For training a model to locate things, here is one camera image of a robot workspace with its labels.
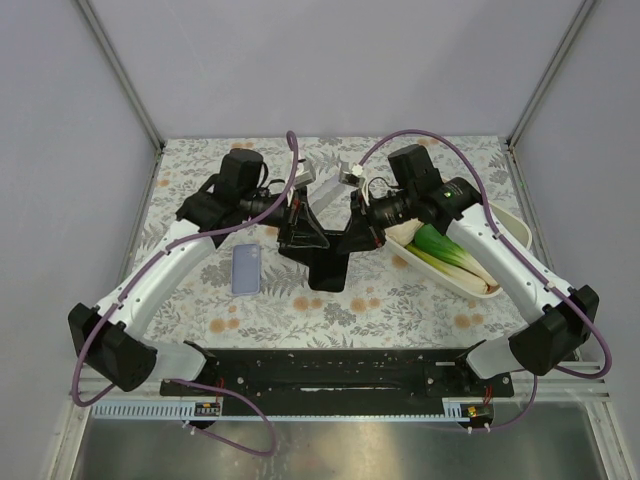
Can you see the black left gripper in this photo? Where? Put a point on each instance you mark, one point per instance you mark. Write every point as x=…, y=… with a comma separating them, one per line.
x=291, y=220

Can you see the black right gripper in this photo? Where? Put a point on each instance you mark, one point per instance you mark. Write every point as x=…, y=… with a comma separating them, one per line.
x=364, y=218

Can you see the black phone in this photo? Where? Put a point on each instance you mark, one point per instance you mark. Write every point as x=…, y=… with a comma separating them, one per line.
x=328, y=267

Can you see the lilac phone case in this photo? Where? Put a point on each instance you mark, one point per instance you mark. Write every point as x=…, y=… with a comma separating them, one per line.
x=246, y=270

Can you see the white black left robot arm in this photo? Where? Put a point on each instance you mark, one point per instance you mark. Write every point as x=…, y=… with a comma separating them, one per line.
x=109, y=336

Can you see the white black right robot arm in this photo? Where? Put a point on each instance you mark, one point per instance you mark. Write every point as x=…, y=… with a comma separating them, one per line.
x=558, y=315

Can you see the clear acrylic block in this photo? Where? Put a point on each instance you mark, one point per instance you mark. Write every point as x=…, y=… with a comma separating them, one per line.
x=327, y=192

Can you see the white toy cabbage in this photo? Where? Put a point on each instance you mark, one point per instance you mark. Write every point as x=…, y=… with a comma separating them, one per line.
x=404, y=233

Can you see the toy bok choy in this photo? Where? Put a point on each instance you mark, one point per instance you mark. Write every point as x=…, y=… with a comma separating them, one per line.
x=451, y=260

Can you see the floral tablecloth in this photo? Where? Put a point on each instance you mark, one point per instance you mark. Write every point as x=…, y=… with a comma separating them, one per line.
x=385, y=303

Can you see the white oval basket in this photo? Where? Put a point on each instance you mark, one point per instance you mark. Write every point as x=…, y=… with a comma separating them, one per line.
x=512, y=224

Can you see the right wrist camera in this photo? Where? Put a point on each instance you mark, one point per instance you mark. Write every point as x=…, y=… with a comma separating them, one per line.
x=352, y=174

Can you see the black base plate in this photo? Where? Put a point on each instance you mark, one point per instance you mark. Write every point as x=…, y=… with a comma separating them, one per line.
x=340, y=382

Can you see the aluminium rail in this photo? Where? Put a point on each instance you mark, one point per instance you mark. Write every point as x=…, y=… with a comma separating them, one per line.
x=92, y=383

